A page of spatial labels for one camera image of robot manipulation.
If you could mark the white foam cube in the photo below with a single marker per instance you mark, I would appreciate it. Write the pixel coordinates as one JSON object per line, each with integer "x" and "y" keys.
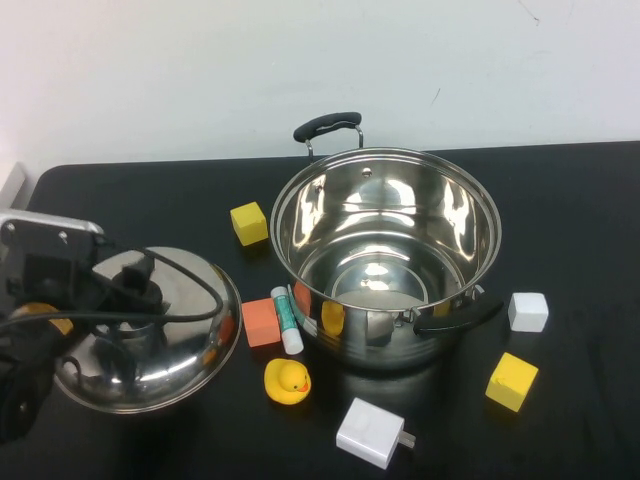
{"x": 527, "y": 312}

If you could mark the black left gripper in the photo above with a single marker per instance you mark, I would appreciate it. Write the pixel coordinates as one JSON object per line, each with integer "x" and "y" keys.
{"x": 50, "y": 280}

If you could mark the white charger plug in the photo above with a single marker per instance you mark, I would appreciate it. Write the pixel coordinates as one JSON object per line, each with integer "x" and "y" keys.
{"x": 368, "y": 432}

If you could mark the orange foam cube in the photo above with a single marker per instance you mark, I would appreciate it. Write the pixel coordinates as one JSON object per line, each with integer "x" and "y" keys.
{"x": 260, "y": 322}

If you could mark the yellow rubber duck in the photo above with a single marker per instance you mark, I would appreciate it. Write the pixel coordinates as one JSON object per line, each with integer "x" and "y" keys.
{"x": 287, "y": 382}

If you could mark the steel lid with black knob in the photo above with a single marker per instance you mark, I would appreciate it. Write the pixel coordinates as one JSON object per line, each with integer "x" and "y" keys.
{"x": 165, "y": 360}

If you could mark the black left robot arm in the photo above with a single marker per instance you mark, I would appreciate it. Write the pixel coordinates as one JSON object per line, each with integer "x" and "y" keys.
{"x": 22, "y": 375}

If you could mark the white green glue stick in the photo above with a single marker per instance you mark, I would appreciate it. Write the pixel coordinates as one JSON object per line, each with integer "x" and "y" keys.
{"x": 287, "y": 320}

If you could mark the yellow foam cube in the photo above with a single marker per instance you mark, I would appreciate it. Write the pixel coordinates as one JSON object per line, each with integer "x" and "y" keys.
{"x": 511, "y": 382}
{"x": 248, "y": 223}

